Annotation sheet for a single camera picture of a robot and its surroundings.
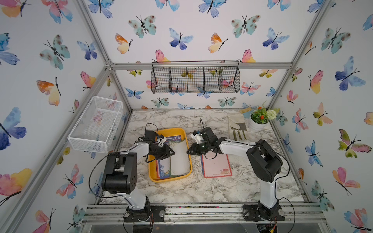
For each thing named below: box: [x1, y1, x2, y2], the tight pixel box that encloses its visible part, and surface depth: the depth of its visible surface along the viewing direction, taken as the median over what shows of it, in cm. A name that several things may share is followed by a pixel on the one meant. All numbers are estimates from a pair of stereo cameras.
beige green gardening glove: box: [228, 113, 248, 142], surface depth 110 cm
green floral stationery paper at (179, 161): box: [168, 138, 190, 178], surface depth 91 cm
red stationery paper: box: [201, 150, 233, 179], surface depth 90 cm
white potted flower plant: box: [248, 100, 281, 133], surface depth 99 cm
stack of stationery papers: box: [155, 134, 190, 180], surface depth 90 cm
